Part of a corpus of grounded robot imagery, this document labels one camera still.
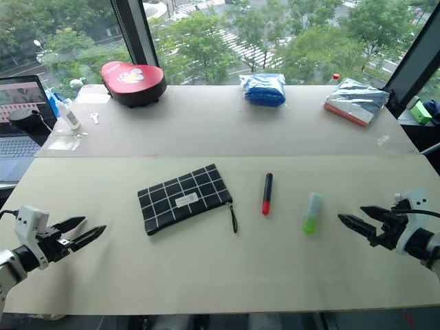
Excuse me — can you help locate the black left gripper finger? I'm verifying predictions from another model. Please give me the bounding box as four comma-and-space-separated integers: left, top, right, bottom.
54, 216, 87, 232
69, 225, 107, 252

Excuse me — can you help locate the white small bottle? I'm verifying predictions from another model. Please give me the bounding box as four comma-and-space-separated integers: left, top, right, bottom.
54, 100, 80, 131

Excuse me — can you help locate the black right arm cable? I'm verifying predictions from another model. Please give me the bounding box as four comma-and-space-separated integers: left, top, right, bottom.
400, 208, 440, 219

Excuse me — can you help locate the laptop computer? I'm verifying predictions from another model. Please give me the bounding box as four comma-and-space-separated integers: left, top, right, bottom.
0, 74, 58, 183

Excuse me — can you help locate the grey cloth in zip bag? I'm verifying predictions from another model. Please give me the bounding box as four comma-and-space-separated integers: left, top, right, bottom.
323, 77, 391, 128

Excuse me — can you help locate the blue cloth in plastic bag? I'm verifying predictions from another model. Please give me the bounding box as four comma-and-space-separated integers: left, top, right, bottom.
238, 72, 287, 107

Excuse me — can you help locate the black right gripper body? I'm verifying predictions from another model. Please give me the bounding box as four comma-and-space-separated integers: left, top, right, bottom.
369, 202, 412, 251

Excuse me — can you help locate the black round device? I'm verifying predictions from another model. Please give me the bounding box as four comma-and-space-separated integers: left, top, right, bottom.
8, 108, 43, 131

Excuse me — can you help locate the black red marker pen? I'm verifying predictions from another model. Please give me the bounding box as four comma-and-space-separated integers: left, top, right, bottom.
261, 172, 274, 216

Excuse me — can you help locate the clear plastic sheet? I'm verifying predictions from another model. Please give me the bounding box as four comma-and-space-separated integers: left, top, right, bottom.
47, 132, 87, 151

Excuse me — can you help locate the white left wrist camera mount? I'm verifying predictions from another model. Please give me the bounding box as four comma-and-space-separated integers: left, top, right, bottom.
14, 205, 50, 271

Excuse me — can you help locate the green blue glue stick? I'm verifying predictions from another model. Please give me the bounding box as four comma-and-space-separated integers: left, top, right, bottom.
302, 192, 323, 235

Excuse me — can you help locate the black white grid pencil case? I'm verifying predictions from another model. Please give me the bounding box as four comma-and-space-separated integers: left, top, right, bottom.
137, 163, 239, 237

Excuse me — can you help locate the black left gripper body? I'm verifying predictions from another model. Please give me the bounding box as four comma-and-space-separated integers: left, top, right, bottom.
35, 226, 74, 264

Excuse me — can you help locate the green small box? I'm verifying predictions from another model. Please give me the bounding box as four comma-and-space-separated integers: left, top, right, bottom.
410, 101, 433, 126

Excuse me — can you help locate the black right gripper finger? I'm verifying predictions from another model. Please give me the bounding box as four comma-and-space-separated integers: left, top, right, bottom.
360, 206, 393, 221
337, 213, 378, 241

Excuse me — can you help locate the dark window frame post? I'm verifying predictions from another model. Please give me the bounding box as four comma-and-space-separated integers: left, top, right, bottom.
110, 0, 160, 69
384, 0, 440, 120

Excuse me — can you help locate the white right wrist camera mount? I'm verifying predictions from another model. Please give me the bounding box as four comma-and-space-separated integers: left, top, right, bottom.
393, 187, 432, 255

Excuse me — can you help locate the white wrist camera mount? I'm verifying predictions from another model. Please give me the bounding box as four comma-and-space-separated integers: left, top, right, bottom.
14, 205, 50, 271
393, 187, 432, 255

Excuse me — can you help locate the red heart-shaped box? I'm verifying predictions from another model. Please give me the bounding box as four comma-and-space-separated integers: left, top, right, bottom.
100, 60, 168, 109

